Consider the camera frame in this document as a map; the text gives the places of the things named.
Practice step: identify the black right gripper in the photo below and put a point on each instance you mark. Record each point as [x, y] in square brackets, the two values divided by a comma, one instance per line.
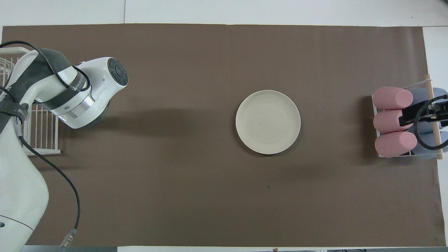
[434, 111]

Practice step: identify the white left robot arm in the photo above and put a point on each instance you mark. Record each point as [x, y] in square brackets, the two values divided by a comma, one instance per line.
[21, 196]

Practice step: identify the cream round plate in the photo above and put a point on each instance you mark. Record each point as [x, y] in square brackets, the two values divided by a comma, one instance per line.
[267, 122]

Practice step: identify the blue plastic cup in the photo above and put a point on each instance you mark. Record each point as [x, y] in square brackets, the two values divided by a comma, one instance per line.
[428, 154]
[421, 95]
[425, 128]

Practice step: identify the pink plastic cup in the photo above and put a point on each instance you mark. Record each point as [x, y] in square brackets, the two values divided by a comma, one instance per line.
[386, 122]
[395, 144]
[392, 98]

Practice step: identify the cup rack with wooden bar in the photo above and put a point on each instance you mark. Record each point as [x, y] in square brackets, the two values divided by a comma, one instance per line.
[429, 87]

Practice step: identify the brown table mat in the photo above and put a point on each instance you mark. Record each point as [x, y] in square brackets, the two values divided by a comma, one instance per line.
[192, 192]

